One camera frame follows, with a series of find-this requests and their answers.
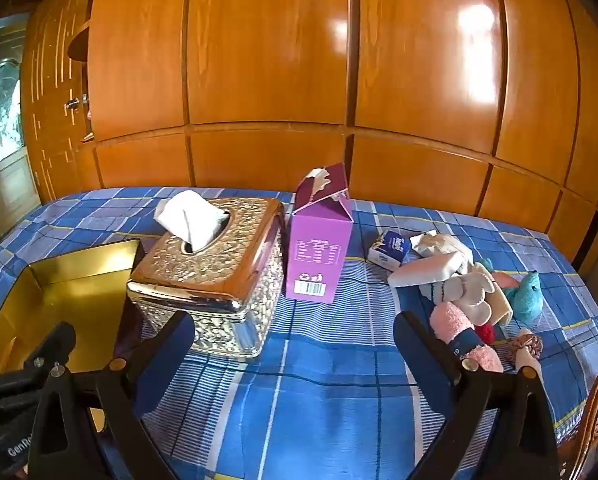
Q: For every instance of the red fuzzy sock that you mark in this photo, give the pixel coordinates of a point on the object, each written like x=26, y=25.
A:
x=486, y=334

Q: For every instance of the wooden wardrobe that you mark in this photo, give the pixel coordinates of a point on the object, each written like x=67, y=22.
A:
x=279, y=60

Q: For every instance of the blue plaid bed sheet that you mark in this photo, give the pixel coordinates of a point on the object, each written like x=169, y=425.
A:
x=329, y=410

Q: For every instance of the white facial tissue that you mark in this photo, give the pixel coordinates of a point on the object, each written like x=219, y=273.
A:
x=189, y=220

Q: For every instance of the purple carton box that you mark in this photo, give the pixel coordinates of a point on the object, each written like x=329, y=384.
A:
x=319, y=240

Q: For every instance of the mauve scrunchie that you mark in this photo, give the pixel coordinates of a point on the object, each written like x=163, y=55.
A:
x=526, y=346

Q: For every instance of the door with frosted glass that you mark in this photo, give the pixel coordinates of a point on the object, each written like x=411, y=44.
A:
x=9, y=180

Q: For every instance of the blue tissue pack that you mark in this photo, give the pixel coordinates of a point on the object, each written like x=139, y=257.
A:
x=386, y=250

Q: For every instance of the pink fabric piece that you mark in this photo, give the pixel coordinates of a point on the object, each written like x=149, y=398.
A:
x=506, y=280

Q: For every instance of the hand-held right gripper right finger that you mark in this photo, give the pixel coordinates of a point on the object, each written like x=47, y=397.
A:
x=416, y=352

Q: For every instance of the white plush bunny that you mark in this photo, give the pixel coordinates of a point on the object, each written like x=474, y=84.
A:
x=464, y=292

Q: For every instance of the gold tin box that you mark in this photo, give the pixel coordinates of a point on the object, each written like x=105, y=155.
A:
x=69, y=300

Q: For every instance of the wooden door with inlay lines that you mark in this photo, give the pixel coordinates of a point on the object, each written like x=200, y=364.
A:
x=49, y=85

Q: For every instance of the teal plush toy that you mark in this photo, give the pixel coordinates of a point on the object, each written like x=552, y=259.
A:
x=526, y=297

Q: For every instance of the metal door knob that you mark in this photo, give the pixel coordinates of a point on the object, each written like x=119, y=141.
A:
x=72, y=105

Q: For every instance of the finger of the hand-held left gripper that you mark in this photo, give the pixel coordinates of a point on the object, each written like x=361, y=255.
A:
x=54, y=342

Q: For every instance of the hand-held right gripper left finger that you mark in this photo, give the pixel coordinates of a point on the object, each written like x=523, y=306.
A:
x=164, y=360

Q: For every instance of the pink fuzzy sock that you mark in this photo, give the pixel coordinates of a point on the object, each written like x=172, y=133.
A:
x=449, y=322

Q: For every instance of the silver embossed tissue box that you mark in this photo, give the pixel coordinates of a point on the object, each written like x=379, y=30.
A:
x=214, y=270

